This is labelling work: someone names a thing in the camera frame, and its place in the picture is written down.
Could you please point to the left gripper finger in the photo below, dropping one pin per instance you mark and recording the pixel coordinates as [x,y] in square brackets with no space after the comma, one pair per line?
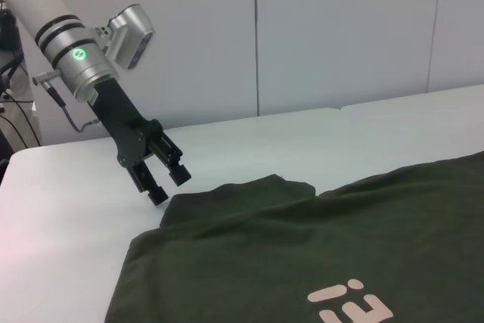
[175,166]
[151,185]

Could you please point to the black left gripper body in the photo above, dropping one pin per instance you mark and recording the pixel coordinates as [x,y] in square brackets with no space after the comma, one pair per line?
[125,130]

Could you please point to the dark green t-shirt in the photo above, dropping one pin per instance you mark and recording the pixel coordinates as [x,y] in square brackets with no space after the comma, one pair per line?
[302,243]

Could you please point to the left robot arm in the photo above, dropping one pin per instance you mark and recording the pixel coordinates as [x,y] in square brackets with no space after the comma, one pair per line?
[64,47]

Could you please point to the black equipment stand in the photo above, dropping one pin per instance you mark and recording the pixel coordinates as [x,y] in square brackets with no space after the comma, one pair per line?
[9,35]

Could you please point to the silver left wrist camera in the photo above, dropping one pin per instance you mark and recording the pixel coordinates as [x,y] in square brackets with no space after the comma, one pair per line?
[130,35]

